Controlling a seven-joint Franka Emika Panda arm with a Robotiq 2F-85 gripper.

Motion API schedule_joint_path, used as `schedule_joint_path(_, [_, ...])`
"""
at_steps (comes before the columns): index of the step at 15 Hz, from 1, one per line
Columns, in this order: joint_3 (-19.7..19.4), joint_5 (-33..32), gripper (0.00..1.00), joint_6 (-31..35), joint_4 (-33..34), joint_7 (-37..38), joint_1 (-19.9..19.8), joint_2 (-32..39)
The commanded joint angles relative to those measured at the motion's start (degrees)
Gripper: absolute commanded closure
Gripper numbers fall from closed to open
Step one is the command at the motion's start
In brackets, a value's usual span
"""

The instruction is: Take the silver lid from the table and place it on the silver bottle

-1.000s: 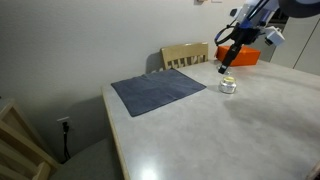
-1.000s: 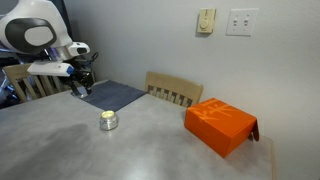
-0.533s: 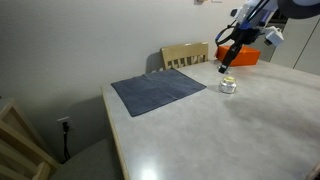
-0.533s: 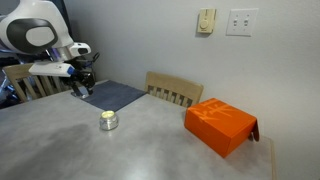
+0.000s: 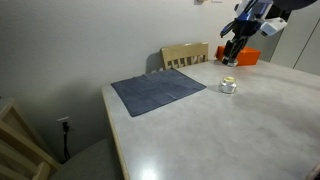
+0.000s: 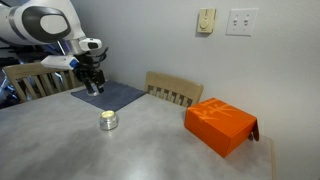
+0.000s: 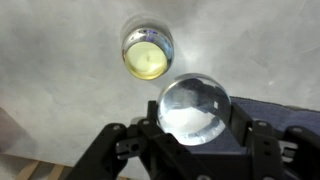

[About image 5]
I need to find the black power plug cable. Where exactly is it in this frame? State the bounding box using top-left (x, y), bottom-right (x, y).
top-left (61, 121), bottom-right (72, 162)

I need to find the wooden chair with short slats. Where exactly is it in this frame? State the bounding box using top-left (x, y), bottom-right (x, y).
top-left (160, 41), bottom-right (210, 71)

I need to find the orange cardboard box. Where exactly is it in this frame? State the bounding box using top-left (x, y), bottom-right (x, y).
top-left (214, 45), bottom-right (262, 67)

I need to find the dark blue cloth mat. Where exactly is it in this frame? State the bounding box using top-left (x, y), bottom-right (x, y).
top-left (110, 68), bottom-right (208, 118)

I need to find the silver jar with candle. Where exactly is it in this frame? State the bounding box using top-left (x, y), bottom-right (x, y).
top-left (218, 76), bottom-right (238, 95)

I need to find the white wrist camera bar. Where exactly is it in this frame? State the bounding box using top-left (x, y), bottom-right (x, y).
top-left (259, 17), bottom-right (288, 37)

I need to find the wooden chair with long slats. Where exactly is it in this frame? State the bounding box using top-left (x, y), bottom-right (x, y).
top-left (0, 98), bottom-right (124, 180)

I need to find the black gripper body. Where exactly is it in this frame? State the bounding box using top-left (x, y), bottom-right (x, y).
top-left (233, 18), bottom-right (264, 40)

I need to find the white closet door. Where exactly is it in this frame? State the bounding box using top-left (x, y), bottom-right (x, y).
top-left (269, 6), bottom-right (320, 76)

